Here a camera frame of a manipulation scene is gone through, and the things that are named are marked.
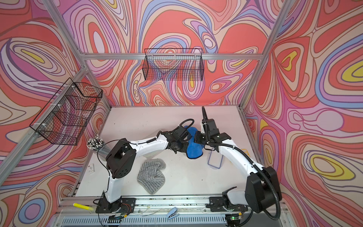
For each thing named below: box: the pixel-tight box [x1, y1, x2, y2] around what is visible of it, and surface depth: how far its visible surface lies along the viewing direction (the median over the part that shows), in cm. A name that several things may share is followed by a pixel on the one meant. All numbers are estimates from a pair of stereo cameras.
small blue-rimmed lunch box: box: [207, 148, 224, 170], surface depth 90 cm
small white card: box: [87, 163, 96, 174], surface depth 88 cm
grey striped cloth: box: [137, 158, 166, 195], surface depth 82 cm
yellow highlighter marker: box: [72, 202, 94, 211], surface depth 75 cm
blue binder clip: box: [167, 207, 178, 219], surface depth 73 cm
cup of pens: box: [86, 134, 105, 151], surface depth 80 cm
